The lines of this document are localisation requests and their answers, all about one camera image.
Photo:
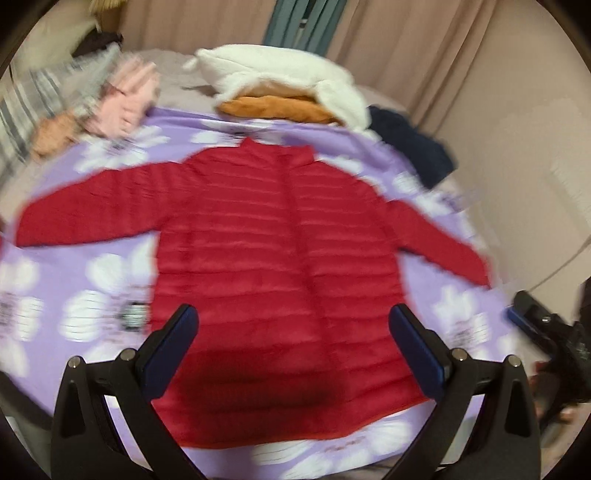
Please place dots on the orange-brown garment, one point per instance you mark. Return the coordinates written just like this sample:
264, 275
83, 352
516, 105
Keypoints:
270, 107

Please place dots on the navy blue garment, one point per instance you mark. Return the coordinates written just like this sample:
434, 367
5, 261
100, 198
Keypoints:
430, 159

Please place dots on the purple floral bed sheet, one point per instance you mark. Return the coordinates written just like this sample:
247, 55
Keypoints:
93, 299

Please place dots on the small tan garment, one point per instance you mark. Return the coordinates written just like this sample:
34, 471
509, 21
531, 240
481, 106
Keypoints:
54, 135

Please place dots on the black garment on pillow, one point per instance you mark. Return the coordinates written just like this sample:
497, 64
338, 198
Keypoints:
96, 41

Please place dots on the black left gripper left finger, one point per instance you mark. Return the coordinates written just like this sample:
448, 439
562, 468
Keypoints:
85, 443

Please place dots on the white fleece garment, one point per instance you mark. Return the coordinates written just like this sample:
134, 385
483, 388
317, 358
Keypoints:
237, 70

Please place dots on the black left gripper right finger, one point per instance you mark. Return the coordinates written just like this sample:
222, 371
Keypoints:
505, 440

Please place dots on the teal curtain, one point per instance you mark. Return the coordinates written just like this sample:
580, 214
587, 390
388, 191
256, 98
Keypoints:
307, 25

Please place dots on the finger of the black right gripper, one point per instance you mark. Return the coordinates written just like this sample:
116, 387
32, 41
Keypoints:
531, 318

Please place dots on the straw tassel hanging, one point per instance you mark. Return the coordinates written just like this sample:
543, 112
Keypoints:
99, 6

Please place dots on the pink garment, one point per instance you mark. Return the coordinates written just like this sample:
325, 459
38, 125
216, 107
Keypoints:
131, 92

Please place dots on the grey plaid garment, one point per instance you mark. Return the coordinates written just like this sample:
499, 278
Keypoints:
45, 93

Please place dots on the red puffer jacket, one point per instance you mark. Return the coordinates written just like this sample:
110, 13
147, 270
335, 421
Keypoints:
293, 266

